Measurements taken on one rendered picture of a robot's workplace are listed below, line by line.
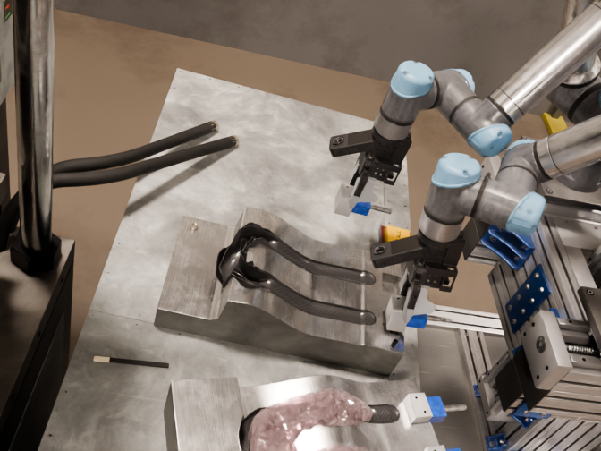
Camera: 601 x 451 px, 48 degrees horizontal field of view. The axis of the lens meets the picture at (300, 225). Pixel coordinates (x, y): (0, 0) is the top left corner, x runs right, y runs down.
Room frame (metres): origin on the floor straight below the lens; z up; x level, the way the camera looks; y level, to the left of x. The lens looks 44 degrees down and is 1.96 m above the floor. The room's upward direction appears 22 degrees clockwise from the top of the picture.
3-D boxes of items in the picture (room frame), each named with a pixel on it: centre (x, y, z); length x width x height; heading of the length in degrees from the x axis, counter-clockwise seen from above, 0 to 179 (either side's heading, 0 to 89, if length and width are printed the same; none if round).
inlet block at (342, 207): (1.20, -0.12, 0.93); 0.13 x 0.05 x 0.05; 101
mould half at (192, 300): (0.95, -0.02, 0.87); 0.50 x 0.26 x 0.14; 101
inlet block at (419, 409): (0.80, -0.38, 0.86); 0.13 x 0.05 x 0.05; 118
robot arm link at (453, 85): (1.26, -0.18, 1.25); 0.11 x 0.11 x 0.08; 45
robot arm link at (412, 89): (1.20, -0.10, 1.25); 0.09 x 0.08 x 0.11; 135
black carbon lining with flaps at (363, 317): (0.94, -0.04, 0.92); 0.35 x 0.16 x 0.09; 101
